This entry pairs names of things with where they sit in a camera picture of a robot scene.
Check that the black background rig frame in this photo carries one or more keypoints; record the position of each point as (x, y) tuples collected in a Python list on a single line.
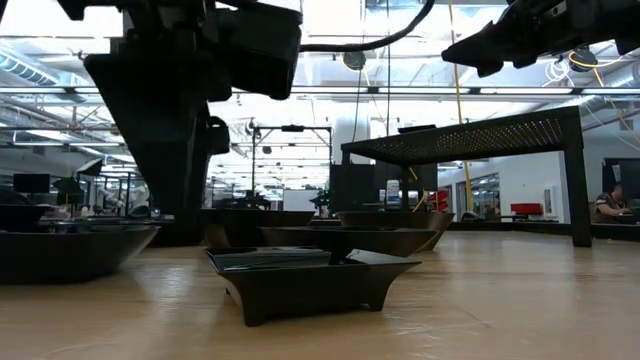
[(292, 128)]

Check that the person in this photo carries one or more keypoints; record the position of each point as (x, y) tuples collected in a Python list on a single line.
[(607, 205)]

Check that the black perforated metal shelf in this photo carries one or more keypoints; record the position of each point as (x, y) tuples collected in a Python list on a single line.
[(475, 140)]

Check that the white sign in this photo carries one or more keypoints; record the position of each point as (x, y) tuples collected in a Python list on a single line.
[(392, 192)]

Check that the red storage bin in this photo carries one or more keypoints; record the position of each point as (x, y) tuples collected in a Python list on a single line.
[(526, 209)]

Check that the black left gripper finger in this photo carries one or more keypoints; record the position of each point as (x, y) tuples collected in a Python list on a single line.
[(175, 165)]

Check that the black cabinet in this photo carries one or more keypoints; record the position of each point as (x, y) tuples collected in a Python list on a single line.
[(360, 185)]

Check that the black monitor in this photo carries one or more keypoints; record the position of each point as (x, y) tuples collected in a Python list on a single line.
[(31, 183), (625, 177)]

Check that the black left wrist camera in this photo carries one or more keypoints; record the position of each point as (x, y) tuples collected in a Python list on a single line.
[(260, 50)]

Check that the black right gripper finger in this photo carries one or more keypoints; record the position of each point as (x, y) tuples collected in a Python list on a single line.
[(490, 45)]

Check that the silver ventilation duct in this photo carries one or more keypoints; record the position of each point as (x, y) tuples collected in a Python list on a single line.
[(25, 70)]

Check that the small black square plate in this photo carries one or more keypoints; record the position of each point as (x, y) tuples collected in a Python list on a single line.
[(310, 290), (416, 129)]

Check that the red shelf items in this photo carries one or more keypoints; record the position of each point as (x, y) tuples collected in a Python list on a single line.
[(442, 200)]

